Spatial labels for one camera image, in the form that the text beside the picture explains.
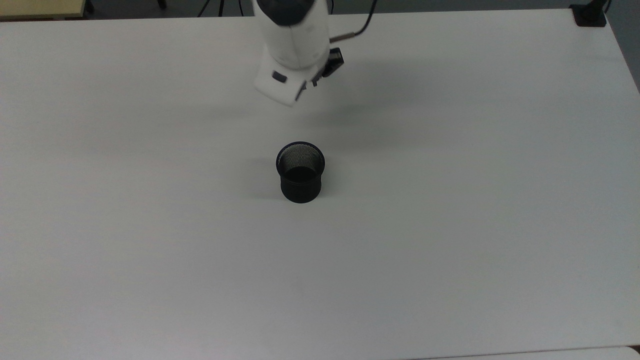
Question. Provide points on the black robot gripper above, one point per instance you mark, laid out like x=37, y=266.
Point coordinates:
x=333, y=62

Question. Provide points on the black mesh pen cup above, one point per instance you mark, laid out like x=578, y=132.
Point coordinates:
x=300, y=189

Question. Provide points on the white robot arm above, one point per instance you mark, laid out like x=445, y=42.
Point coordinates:
x=292, y=45

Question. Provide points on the black tripod legs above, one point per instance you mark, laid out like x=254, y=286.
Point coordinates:
x=220, y=6

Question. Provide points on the light wooden side table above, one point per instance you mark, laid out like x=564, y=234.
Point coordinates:
x=40, y=7

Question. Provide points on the black table clamp mount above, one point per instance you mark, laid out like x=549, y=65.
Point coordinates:
x=590, y=15

